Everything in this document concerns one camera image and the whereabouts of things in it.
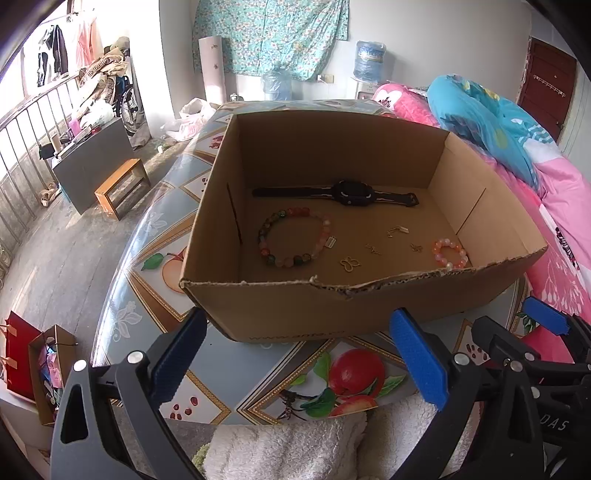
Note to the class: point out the pink hanging garment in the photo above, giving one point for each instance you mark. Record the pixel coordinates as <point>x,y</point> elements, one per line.
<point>87,41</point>

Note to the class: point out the metal coat hook rack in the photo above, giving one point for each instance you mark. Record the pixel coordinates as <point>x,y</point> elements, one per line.
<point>549,85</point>

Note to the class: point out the blue printed quilt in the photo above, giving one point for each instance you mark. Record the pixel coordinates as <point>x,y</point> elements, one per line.
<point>485,120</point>

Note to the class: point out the wheelchair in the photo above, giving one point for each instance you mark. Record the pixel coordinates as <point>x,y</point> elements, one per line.
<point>127,106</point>

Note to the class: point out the red paper bag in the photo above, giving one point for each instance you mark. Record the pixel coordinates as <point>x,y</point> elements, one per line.
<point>18,360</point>

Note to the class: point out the dark red door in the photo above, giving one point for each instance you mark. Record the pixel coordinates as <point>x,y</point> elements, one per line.
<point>545,74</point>

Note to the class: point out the blue label water bottle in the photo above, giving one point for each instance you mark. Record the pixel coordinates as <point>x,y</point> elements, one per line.
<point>369,62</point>

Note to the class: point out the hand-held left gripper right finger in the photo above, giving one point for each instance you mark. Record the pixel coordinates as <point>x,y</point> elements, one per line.
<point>418,355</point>

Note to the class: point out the beige slippers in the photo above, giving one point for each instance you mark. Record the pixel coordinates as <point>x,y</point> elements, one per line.
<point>48,191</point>

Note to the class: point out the grey cabinet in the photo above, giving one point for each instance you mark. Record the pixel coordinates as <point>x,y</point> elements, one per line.
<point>92,161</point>

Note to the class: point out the pile of clothes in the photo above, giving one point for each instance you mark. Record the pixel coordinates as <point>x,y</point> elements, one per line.
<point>104,64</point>

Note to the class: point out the gold butterfly charm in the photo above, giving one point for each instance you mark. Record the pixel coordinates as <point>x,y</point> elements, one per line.
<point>349,264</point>

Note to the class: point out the gold white clasp charm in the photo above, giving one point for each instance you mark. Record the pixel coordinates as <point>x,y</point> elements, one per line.
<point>397,229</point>

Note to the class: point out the brown cardboard box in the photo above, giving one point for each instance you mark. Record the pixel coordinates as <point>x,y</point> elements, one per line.
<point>286,314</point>

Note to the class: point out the wooden stool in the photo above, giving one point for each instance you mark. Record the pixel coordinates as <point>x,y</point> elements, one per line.
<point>122,173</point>

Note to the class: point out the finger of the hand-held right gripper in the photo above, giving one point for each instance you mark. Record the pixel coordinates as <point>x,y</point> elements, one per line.
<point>494,334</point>
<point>547,317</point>

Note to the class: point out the wall socket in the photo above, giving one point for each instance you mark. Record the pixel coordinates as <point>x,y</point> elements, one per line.
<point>325,78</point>

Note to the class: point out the white plastic bag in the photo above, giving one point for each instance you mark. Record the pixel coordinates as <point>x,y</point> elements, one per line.
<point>191,117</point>

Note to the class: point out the black wrist watch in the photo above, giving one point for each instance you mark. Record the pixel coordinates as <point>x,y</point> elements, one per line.
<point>353,193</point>

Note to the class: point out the white water dispenser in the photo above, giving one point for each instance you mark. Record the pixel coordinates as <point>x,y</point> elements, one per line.
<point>364,88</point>

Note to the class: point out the small gold charm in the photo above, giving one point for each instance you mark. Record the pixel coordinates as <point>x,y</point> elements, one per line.
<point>417,248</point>
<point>373,249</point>

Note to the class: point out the metal balcony railing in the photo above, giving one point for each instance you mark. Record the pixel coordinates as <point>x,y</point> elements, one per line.
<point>18,138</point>

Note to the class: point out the dark hanging garment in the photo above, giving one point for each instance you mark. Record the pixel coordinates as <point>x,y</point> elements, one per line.
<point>53,50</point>

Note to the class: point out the pink blanket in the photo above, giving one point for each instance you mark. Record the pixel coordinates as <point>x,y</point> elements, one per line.
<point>568,207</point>

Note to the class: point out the floral teal wall cloth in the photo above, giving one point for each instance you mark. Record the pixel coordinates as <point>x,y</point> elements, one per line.
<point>277,32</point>

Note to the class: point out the white paper roll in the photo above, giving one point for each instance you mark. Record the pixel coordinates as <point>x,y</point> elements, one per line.
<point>212,69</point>

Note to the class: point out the clear empty water bottle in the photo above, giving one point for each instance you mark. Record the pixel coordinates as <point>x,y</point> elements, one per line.
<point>277,85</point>

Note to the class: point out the brown paper bag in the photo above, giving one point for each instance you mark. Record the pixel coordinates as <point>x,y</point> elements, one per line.
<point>39,369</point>

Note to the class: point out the white fleece towel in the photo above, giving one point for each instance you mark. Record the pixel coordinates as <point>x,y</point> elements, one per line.
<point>286,447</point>

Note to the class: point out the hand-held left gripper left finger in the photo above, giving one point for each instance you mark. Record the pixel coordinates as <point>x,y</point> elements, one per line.
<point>178,355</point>

